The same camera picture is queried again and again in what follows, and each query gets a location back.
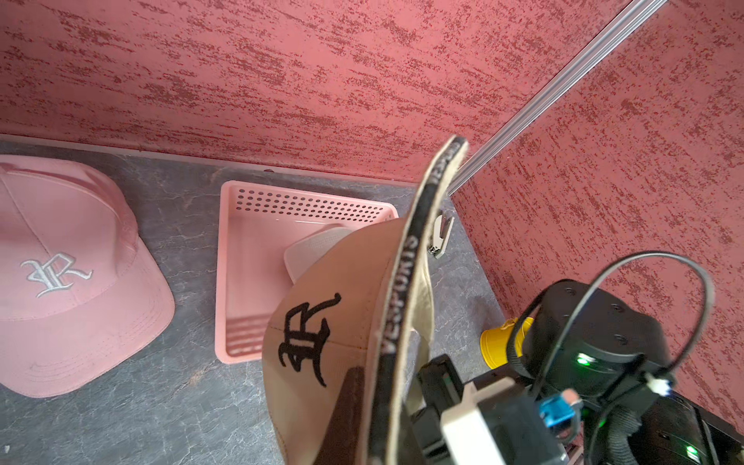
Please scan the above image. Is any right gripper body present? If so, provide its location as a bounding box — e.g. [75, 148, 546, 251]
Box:
[411, 355, 463, 464]

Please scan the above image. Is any cream white baseball cap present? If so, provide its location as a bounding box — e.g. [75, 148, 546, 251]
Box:
[283, 225, 355, 283]

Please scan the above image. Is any yellow pen cup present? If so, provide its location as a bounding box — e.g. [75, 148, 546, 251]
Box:
[480, 317, 534, 369]

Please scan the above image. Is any beige baseball cap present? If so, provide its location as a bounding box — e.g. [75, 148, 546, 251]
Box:
[262, 136, 469, 464]

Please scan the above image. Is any pink plastic basket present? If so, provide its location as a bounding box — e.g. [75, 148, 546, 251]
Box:
[215, 180, 398, 364]

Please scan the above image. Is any pink baseball cap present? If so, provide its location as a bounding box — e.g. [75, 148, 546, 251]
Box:
[1, 155, 176, 398]

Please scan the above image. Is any stapler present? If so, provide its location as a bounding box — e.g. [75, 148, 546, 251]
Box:
[428, 211, 455, 259]

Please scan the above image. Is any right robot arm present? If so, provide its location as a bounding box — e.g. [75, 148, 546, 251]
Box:
[407, 263, 743, 464]

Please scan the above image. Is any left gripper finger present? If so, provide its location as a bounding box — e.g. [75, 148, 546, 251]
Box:
[314, 366, 365, 465]

